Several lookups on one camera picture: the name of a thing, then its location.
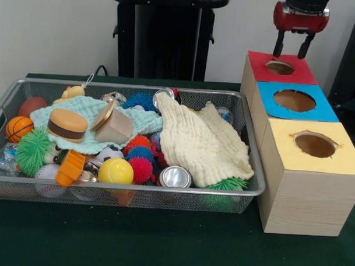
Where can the small brown football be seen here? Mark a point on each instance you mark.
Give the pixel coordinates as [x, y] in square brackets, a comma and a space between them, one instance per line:
[32, 107]

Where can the yellow rubber duck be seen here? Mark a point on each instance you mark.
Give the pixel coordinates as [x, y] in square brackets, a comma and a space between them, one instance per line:
[72, 93]

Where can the yellow ball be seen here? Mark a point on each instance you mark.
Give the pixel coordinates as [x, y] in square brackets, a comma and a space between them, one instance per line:
[115, 171]

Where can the wooden box with three holes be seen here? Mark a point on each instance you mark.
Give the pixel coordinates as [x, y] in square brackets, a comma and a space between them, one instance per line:
[306, 201]

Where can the toy hamburger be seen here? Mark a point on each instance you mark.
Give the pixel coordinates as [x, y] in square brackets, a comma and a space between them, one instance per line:
[67, 125]

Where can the plain wooden block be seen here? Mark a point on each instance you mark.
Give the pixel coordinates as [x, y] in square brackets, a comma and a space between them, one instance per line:
[116, 128]

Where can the small orange basketball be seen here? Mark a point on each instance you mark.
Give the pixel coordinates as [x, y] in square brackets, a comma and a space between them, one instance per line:
[18, 129]

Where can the dark green tablecloth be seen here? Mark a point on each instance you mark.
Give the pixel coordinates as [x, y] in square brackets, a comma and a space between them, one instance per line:
[162, 240]

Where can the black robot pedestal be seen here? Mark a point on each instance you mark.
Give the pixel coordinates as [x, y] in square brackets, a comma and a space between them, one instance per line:
[166, 36]

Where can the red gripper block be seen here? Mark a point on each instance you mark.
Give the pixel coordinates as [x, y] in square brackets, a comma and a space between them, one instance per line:
[301, 22]

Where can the orange plastic toy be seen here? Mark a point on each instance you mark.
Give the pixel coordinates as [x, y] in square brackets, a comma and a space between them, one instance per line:
[69, 168]

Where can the cream waffle cloth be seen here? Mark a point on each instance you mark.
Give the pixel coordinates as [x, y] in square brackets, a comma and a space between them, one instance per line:
[200, 139]

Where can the light teal waffle cloth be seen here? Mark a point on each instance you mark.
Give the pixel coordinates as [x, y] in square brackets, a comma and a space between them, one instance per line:
[79, 106]

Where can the black chair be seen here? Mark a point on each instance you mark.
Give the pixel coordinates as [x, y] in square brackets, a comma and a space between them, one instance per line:
[352, 57]

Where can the green spiky ball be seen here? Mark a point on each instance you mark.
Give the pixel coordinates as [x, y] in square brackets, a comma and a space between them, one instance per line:
[34, 152]

